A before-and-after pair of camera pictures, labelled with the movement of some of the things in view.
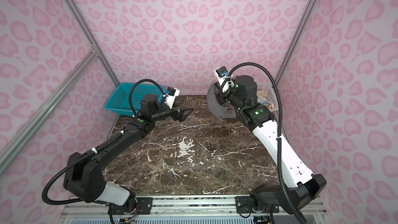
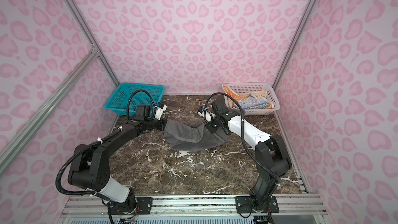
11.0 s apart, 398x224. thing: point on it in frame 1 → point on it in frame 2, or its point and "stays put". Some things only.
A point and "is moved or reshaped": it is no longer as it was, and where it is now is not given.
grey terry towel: x=224 y=110 is moved or reshaped
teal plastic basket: x=126 y=97 stays put
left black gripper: x=181 y=117 → x=162 y=124
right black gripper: x=221 y=99 → x=212 y=129
